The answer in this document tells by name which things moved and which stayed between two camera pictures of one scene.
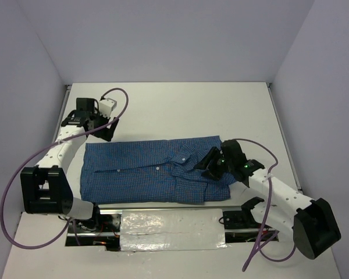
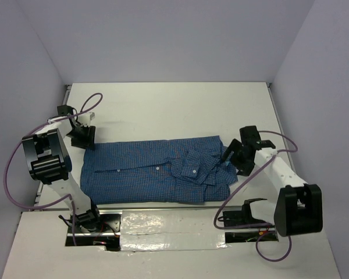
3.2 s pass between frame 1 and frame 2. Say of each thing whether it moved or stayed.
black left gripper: moved
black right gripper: moved
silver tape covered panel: stayed
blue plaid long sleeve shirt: stayed
